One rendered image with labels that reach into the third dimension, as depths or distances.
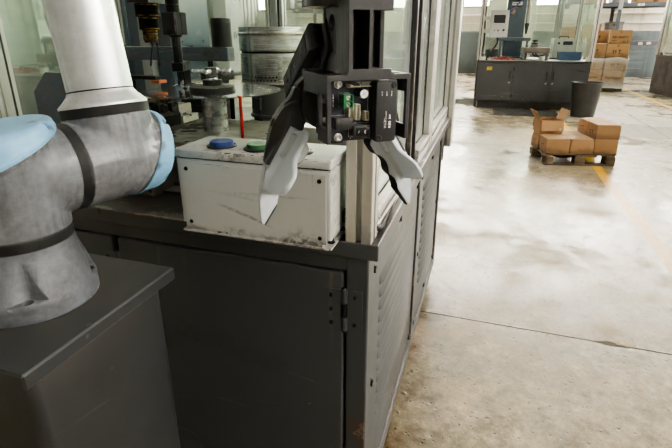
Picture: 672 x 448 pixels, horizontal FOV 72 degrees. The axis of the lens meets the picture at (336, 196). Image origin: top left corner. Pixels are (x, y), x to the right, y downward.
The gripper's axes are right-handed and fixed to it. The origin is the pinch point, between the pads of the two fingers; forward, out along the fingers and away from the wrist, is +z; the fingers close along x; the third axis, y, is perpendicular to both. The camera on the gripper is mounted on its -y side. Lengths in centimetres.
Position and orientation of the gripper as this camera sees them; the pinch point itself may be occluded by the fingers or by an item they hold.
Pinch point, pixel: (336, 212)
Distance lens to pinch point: 45.9
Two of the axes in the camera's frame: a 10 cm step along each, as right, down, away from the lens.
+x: 9.3, -1.2, 3.4
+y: 3.6, 3.1, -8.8
